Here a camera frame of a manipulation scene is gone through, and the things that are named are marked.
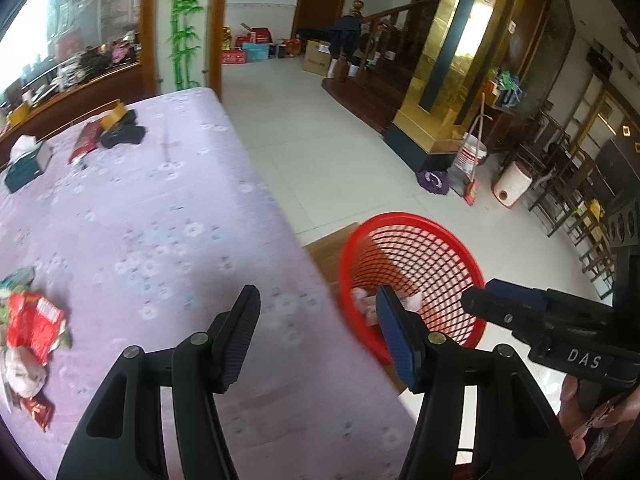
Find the yellow tape roll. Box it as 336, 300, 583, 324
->
100, 101, 127, 132

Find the person's right hand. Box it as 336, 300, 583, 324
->
558, 375, 639, 460

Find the teal cartoon tissue pack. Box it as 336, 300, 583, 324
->
1, 266, 36, 290

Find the golden pillar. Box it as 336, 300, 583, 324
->
384, 0, 518, 172

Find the green towel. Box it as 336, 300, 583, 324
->
0, 286, 72, 351

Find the red crumpled snack bag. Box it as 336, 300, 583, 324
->
5, 291, 68, 366

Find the cardboard carton on floor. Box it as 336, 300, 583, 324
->
303, 40, 332, 77

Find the black remote pouch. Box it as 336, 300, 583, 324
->
100, 110, 146, 150

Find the broom and dustpan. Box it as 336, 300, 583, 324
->
448, 93, 490, 206

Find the green tissue box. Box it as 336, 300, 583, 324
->
3, 136, 52, 193

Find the red plastic mesh basket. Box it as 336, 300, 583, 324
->
337, 211, 486, 366

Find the white plastic bag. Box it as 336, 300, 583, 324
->
4, 347, 48, 399

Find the wooden chair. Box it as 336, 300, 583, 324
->
528, 133, 597, 237

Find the cardboard-wrapped stool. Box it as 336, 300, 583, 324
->
304, 222, 359, 287

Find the white cylindrical stool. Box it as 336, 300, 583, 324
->
492, 162, 533, 208

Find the brown snack wrapper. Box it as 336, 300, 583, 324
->
12, 392, 54, 432

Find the floral purple tablecloth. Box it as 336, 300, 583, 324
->
1, 89, 414, 479

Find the white plastic bucket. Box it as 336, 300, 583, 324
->
452, 133, 487, 177

